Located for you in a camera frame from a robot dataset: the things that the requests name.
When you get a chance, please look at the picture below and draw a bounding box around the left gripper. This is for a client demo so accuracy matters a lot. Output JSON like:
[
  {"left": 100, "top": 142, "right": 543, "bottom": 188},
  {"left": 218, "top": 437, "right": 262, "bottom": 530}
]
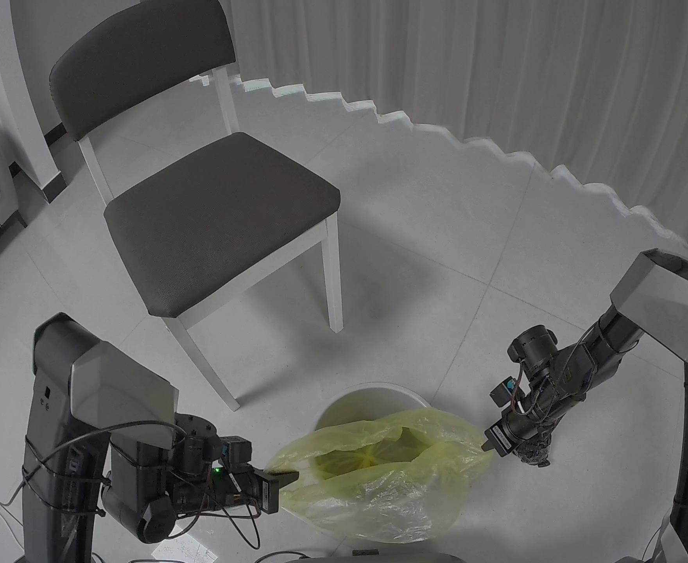
[{"left": 226, "top": 470, "right": 301, "bottom": 516}]

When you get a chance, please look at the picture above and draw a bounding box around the crumpled black plastic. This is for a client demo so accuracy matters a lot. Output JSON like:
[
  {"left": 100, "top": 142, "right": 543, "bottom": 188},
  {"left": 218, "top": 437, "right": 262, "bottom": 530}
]
[{"left": 517, "top": 436, "right": 554, "bottom": 469}]

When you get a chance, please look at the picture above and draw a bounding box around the grey padded white-legged chair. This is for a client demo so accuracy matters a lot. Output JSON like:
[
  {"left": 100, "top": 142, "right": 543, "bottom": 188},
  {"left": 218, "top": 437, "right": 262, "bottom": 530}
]
[{"left": 48, "top": 0, "right": 345, "bottom": 412}]

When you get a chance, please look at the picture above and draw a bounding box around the beige curtain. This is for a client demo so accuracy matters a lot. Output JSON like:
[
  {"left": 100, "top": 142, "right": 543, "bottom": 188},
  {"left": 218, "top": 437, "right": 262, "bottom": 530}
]
[{"left": 134, "top": 0, "right": 688, "bottom": 258}]

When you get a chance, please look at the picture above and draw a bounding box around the white trash bin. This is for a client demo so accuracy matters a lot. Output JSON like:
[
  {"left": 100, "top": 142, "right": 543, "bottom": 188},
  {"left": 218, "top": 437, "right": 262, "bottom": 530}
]
[{"left": 314, "top": 379, "right": 434, "bottom": 434}]

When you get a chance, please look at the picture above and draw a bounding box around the black cable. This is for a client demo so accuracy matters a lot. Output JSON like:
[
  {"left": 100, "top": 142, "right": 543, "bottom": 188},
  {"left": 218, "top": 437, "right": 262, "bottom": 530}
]
[{"left": 171, "top": 501, "right": 264, "bottom": 553}]

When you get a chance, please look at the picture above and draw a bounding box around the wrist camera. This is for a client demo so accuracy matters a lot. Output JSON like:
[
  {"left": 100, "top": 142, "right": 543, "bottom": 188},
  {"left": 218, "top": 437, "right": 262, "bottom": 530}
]
[
  {"left": 221, "top": 437, "right": 254, "bottom": 468},
  {"left": 489, "top": 375, "right": 524, "bottom": 413}
]

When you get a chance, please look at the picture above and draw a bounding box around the yellow plastic bag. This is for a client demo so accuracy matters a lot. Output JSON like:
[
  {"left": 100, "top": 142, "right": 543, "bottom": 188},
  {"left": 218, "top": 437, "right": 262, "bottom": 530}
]
[{"left": 264, "top": 407, "right": 495, "bottom": 544}]

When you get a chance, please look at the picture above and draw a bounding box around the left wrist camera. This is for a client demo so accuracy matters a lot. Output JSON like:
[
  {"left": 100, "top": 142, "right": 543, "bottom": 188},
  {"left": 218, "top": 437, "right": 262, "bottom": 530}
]
[{"left": 221, "top": 437, "right": 254, "bottom": 468}]

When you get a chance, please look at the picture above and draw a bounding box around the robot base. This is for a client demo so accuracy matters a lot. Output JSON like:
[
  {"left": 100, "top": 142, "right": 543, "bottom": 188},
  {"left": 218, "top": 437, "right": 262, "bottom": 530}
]
[{"left": 285, "top": 546, "right": 469, "bottom": 563}]

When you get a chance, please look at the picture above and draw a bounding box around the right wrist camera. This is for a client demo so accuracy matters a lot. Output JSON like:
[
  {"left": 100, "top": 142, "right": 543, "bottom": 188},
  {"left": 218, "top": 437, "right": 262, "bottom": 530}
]
[{"left": 489, "top": 375, "right": 524, "bottom": 413}]

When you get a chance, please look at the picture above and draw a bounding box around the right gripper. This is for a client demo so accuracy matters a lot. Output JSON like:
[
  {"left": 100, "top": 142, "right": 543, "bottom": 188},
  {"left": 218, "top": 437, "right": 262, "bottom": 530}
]
[{"left": 482, "top": 409, "right": 551, "bottom": 460}]

